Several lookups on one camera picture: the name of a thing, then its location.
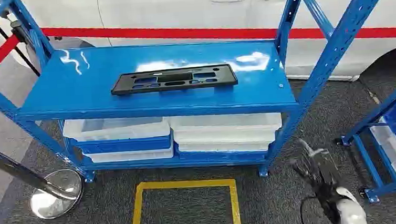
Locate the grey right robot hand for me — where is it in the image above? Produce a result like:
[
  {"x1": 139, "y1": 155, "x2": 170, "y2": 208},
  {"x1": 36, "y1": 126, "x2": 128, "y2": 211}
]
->
[{"x1": 288, "y1": 136, "x2": 349, "y2": 219}]

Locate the black plastic plate with cutouts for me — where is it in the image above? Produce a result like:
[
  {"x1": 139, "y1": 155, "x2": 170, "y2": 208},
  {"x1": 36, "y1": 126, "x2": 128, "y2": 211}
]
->
[{"x1": 109, "y1": 63, "x2": 239, "y2": 96}]

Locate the small blue shelf rack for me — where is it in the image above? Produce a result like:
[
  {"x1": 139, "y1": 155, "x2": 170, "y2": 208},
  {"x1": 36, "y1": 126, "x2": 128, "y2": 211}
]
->
[{"x1": 329, "y1": 73, "x2": 396, "y2": 207}]

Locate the white car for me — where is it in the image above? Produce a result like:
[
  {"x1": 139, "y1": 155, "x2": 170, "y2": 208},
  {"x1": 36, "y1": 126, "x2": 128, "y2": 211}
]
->
[{"x1": 0, "y1": 0, "x2": 396, "y2": 106}]

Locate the blue metal shelf rack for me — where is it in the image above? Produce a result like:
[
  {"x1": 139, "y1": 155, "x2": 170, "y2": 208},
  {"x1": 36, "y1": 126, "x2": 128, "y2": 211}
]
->
[{"x1": 0, "y1": 0, "x2": 396, "y2": 197}]

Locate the chrome stanchion with round base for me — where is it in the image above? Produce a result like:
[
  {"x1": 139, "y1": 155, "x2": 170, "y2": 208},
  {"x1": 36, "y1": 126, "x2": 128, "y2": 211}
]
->
[{"x1": 0, "y1": 131, "x2": 86, "y2": 223}]

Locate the thin black barrier post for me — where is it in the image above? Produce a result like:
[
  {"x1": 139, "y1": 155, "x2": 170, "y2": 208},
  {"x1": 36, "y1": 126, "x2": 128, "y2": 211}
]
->
[{"x1": 0, "y1": 0, "x2": 41, "y2": 80}]

